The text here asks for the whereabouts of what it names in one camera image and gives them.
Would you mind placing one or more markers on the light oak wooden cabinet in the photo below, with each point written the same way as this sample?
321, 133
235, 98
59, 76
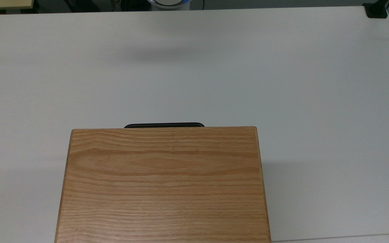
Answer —
163, 182

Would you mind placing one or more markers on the black clamped stand pole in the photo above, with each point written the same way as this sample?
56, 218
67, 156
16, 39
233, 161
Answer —
376, 10

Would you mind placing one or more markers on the light wooden desk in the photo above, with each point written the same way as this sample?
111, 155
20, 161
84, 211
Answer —
2, 4

